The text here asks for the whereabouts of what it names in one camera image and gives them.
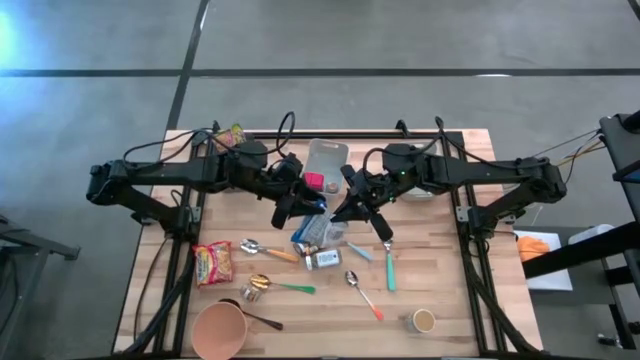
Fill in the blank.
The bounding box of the red ramen noodle packet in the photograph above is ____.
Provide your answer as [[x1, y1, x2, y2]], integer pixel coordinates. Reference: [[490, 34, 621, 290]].
[[192, 240, 235, 289]]

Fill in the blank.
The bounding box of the small yellow label glass jar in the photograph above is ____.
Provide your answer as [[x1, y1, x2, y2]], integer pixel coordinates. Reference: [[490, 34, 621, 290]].
[[239, 282, 264, 304]]

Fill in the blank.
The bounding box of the orange handle metal spoon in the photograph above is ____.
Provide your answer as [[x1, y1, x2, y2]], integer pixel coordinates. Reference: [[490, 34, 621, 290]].
[[344, 270, 385, 322]]

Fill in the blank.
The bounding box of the white paper sheet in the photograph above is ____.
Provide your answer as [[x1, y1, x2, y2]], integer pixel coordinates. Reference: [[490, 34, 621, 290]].
[[513, 229, 575, 292]]

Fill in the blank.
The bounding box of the tan peanut butter jar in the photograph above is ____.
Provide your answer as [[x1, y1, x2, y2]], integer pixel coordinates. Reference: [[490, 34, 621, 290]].
[[405, 308, 437, 335]]

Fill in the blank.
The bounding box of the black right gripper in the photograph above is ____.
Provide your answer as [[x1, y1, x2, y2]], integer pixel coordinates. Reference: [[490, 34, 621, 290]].
[[329, 164, 401, 243]]

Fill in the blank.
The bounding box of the light blue handle spoon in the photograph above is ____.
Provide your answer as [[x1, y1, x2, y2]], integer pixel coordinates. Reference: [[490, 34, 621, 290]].
[[344, 240, 374, 263]]

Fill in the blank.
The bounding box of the pink cube box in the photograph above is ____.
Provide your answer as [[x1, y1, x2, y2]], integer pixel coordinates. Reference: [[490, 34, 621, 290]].
[[303, 171, 325, 192]]

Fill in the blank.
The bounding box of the teal handle metal spoon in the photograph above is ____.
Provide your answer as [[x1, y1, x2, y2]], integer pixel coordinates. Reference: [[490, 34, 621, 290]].
[[382, 238, 398, 293]]

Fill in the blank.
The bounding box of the yellow handle metal spoon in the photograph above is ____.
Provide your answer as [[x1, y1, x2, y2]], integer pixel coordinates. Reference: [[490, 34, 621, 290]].
[[239, 238, 300, 264]]

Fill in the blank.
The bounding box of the salmon pink bowl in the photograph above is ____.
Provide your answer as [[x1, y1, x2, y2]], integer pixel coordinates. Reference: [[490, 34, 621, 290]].
[[190, 301, 249, 360]]

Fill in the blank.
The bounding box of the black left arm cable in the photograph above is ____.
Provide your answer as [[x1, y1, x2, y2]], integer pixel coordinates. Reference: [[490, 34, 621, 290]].
[[122, 110, 297, 166]]

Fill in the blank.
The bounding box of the dark side table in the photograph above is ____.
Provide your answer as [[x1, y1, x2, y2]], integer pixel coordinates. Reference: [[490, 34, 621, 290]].
[[522, 112, 640, 351]]

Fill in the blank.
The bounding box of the white label spice jar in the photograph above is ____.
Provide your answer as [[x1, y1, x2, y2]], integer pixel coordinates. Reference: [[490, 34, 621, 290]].
[[304, 248, 344, 272]]

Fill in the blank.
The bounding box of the gold spoon green handle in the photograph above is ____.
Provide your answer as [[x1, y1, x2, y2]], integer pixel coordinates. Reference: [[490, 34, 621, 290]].
[[248, 273, 317, 295]]

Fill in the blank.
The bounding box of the dark metal stand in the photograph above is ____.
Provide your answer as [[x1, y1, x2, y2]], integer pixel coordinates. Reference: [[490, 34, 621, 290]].
[[0, 213, 81, 360]]

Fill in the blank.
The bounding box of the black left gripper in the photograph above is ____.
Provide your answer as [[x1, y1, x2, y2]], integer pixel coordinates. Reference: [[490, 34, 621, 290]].
[[271, 155, 329, 230]]

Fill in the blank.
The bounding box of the orange cloth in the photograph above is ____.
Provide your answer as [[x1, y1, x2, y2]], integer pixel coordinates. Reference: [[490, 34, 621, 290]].
[[516, 235, 551, 263]]

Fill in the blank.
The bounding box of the blue chip bag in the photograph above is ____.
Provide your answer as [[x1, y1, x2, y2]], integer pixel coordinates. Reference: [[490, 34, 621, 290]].
[[290, 212, 349, 250]]

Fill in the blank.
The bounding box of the black spoon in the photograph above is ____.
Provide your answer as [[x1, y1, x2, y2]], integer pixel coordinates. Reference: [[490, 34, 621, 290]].
[[218, 297, 285, 332]]

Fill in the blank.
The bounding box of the white plastic container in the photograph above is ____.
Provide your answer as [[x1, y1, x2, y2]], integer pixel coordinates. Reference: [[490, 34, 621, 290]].
[[567, 223, 615, 246]]

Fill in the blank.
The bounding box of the white plastic bin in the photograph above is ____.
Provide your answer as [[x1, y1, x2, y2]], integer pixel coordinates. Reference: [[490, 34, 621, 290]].
[[301, 138, 350, 195], [399, 142, 441, 202]]

